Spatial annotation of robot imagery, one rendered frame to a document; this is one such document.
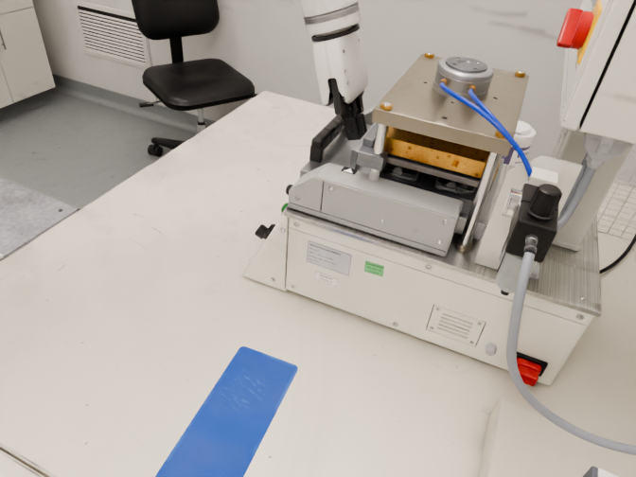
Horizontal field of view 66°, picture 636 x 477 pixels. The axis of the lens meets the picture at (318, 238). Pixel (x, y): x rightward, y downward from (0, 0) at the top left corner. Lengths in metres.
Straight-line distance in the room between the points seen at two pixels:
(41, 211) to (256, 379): 0.61
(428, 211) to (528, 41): 1.63
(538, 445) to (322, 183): 0.45
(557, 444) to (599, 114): 0.41
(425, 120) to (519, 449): 0.43
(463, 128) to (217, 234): 0.55
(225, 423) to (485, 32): 1.90
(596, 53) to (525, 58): 1.69
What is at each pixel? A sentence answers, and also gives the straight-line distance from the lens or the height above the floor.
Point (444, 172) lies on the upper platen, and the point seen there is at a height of 1.03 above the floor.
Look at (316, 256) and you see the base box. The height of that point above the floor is 0.86.
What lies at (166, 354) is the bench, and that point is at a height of 0.75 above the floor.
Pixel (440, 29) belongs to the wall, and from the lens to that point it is 2.29.
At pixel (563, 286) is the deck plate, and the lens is 0.75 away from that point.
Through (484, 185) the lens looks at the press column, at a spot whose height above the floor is 1.04.
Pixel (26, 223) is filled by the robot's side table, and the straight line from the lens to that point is 1.12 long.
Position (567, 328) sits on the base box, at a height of 0.88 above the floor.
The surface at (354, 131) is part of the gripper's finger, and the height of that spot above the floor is 1.01.
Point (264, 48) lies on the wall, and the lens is 2.63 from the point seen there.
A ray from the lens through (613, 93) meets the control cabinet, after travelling 0.60.
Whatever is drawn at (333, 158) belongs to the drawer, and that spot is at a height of 0.97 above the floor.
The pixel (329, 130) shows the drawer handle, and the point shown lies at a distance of 0.82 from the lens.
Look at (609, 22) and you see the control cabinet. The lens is 0.58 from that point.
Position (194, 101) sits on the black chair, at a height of 0.46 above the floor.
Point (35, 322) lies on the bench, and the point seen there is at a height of 0.75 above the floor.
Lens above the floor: 1.37
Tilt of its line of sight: 38 degrees down
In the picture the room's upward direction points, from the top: 6 degrees clockwise
